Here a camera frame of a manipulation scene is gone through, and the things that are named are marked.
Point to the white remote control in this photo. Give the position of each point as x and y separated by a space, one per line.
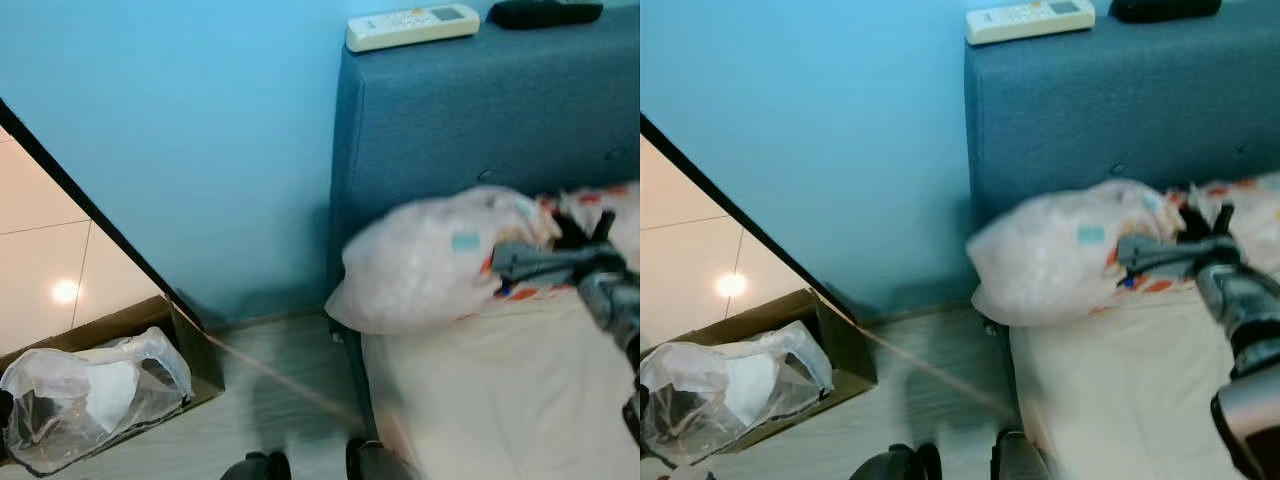
410 25
1030 20

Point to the silver robot leg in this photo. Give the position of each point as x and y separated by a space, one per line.
1020 458
255 467
385 462
895 462

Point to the brown cardboard box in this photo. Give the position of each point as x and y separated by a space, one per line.
850 345
195 350

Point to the black door frame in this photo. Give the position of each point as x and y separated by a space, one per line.
80 200
740 220

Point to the silver robot left leg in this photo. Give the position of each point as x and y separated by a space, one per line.
255 467
895 462

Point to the black remote control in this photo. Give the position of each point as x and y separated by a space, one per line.
545 12
1165 8

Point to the pink patterned pillow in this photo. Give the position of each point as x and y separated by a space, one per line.
1050 260
420 265

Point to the clear plastic bag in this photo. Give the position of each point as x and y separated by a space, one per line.
720 400
80 400

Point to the blue upholstered bed frame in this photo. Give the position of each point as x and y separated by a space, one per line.
480 110
1100 110

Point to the silver robot right leg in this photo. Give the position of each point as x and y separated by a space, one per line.
385 462
1020 458

